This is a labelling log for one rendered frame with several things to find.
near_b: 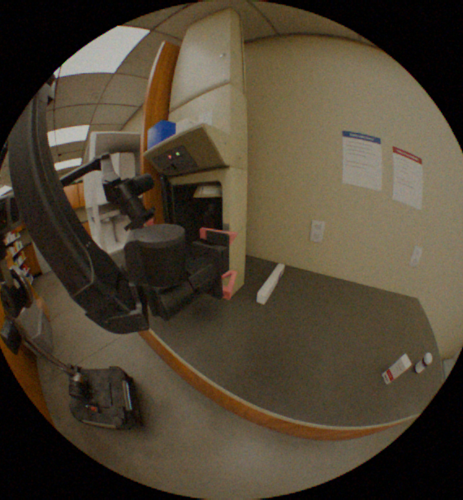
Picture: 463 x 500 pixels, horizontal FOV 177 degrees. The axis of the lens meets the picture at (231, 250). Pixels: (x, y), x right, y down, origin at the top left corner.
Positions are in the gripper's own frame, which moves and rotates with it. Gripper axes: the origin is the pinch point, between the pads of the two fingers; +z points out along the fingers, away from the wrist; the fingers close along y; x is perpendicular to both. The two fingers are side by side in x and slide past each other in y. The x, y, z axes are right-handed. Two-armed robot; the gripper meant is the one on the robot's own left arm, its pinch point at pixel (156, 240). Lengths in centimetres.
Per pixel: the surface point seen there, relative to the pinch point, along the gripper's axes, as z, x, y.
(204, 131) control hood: -19.7, 9.8, -25.5
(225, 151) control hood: -13.3, 5.8, -30.1
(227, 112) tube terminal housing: -25.3, 3.5, -37.3
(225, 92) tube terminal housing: -33, 3, -41
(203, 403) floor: 106, 20, 57
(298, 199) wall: 19, -8, -65
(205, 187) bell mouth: -5.5, -7.4, -23.1
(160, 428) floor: 89, 36, 92
